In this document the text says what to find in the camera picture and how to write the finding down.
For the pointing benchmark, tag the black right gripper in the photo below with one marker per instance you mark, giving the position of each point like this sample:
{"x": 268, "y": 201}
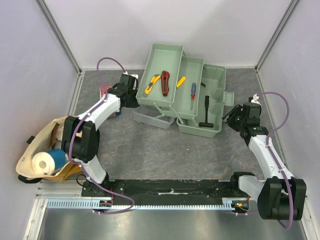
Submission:
{"x": 232, "y": 117}

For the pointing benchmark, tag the blue handled screwdriver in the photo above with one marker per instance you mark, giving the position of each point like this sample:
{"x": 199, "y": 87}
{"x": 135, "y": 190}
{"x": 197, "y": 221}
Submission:
{"x": 193, "y": 94}

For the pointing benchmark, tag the yellow handled screwdriver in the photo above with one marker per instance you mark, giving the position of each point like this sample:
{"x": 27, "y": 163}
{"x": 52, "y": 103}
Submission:
{"x": 180, "y": 81}

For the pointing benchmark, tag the translucent green tool box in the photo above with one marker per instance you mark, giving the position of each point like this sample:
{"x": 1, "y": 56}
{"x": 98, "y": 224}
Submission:
{"x": 161, "y": 111}

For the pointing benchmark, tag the red black utility knife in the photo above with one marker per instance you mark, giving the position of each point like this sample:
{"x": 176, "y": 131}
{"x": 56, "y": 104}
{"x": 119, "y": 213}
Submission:
{"x": 165, "y": 75}

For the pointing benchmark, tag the yellow utility knife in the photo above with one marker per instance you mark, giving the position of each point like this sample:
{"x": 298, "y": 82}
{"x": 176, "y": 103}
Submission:
{"x": 151, "y": 84}

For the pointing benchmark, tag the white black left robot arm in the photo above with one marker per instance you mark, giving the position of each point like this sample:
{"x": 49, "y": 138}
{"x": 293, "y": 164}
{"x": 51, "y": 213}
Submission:
{"x": 81, "y": 135}

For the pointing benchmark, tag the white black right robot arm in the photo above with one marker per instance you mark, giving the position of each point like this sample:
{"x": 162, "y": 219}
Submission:
{"x": 280, "y": 196}

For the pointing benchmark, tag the red box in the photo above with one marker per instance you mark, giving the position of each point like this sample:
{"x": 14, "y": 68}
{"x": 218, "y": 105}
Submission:
{"x": 103, "y": 90}

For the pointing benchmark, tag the white plastic package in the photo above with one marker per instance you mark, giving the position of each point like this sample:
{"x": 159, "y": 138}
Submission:
{"x": 59, "y": 132}

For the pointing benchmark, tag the blue tape roll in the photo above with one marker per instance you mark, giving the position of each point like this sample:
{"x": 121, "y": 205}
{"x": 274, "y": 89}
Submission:
{"x": 59, "y": 157}

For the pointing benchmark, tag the beige canvas tote bag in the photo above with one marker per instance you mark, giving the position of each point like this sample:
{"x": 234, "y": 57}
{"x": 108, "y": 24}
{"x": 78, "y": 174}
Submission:
{"x": 45, "y": 141}

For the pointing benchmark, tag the white paper roll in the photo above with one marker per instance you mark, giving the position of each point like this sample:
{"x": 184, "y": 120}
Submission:
{"x": 43, "y": 163}

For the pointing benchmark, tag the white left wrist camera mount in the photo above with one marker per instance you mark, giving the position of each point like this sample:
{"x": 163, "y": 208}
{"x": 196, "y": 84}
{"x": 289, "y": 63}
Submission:
{"x": 131, "y": 80}

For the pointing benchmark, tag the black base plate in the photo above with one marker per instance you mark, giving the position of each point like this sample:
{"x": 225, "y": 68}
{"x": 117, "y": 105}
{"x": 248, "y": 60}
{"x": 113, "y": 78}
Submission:
{"x": 161, "y": 187}

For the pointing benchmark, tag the aluminium frame post right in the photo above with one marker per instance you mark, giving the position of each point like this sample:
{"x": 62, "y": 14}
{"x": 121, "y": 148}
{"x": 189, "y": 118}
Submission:
{"x": 277, "y": 33}

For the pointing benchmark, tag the aluminium frame post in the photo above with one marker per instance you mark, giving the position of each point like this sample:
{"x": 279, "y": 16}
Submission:
{"x": 277, "y": 33}
{"x": 58, "y": 34}

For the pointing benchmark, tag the aluminium frame post left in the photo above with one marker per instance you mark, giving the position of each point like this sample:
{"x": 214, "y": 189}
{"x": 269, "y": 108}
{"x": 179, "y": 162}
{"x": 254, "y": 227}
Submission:
{"x": 58, "y": 34}

